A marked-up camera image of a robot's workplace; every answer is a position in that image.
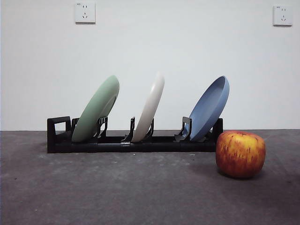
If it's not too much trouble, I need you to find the blue plate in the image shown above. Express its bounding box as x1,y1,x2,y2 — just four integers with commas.
188,75,230,142

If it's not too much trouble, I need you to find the cream white plate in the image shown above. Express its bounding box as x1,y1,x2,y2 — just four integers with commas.
131,71,165,143

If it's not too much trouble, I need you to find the black plate rack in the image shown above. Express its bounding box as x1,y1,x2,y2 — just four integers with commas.
46,115,224,154

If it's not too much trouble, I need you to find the red yellow apple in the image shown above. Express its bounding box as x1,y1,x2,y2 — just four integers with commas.
215,130,267,179

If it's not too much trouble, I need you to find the green plate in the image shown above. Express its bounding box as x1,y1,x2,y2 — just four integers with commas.
71,75,120,143

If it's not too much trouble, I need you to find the white wall socket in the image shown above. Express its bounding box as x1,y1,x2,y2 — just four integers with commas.
75,1,97,24
273,5,293,27

